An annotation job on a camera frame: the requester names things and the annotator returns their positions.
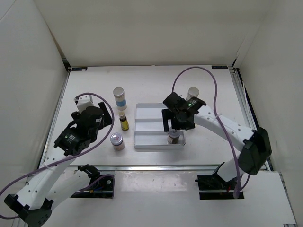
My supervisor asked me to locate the short spice jar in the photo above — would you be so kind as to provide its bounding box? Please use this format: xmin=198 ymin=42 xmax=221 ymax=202
xmin=167 ymin=127 xmax=184 ymax=144
xmin=110 ymin=132 xmax=125 ymax=151

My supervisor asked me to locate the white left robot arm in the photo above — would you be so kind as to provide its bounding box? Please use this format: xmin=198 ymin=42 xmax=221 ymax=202
xmin=4 ymin=102 xmax=114 ymax=227

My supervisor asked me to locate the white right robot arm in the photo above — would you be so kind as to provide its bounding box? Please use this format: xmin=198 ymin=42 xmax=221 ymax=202
xmin=161 ymin=92 xmax=272 ymax=189

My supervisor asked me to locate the left small yellow-label bottle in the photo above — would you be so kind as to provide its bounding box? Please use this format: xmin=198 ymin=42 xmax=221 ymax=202
xmin=118 ymin=111 xmax=129 ymax=131

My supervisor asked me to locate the white divided tray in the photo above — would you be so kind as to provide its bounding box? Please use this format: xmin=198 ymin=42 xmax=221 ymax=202
xmin=134 ymin=103 xmax=186 ymax=150

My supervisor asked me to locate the right tall blue-label jar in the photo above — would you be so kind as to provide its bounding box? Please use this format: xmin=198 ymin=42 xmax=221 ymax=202
xmin=186 ymin=87 xmax=199 ymax=101

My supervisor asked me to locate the tall blue-label jar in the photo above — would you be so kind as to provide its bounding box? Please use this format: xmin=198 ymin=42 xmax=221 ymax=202
xmin=113 ymin=87 xmax=127 ymax=111
xmin=186 ymin=87 xmax=199 ymax=101

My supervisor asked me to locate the left tall blue-label jar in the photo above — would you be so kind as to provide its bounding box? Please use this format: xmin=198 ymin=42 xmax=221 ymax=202
xmin=113 ymin=87 xmax=127 ymax=111

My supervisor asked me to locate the left dark corner label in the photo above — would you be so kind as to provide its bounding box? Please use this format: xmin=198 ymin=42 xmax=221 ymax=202
xmin=71 ymin=67 xmax=88 ymax=71

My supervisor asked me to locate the dark corner label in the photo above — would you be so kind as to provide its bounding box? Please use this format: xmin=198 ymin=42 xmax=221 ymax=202
xmin=71 ymin=67 xmax=88 ymax=71
xmin=211 ymin=65 xmax=228 ymax=70

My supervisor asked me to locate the right dark corner label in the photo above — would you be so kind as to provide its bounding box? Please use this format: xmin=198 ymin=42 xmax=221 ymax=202
xmin=211 ymin=65 xmax=228 ymax=70

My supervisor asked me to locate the aluminium frame rail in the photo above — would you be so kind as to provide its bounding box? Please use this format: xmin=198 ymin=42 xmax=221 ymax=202
xmin=68 ymin=165 xmax=225 ymax=171

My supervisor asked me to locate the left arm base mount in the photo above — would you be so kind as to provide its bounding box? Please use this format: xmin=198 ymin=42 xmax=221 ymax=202
xmin=71 ymin=165 xmax=115 ymax=199

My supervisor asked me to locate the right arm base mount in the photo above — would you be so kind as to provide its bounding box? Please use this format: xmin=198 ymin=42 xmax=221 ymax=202
xmin=195 ymin=162 xmax=244 ymax=200

